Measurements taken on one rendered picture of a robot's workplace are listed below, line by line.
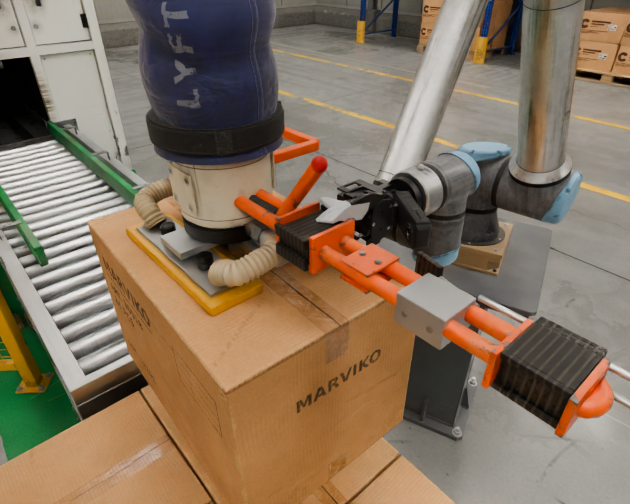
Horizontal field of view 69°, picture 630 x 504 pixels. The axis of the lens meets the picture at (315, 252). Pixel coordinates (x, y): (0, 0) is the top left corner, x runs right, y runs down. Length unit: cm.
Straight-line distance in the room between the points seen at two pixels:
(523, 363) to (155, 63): 60
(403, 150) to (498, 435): 133
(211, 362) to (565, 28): 90
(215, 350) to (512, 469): 145
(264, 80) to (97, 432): 97
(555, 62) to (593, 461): 146
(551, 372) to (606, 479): 159
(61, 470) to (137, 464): 17
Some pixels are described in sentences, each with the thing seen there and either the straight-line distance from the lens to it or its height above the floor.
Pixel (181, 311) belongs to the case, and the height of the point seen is 107.
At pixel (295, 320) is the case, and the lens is 72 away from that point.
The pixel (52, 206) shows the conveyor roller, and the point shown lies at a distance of 253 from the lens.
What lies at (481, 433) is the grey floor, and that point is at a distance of 200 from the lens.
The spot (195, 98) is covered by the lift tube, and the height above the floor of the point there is 138.
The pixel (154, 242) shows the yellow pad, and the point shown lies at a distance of 92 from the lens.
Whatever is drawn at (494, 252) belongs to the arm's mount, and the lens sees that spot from 142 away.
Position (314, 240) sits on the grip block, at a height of 123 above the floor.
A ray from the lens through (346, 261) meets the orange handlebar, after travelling 59.
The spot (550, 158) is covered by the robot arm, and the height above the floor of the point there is 113.
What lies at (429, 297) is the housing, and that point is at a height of 122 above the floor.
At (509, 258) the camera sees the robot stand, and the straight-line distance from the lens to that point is 155.
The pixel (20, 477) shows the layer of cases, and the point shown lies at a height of 54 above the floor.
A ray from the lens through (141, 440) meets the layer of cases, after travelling 129.
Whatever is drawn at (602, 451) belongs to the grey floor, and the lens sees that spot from 214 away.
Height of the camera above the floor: 155
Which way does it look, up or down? 33 degrees down
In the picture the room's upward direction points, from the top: straight up
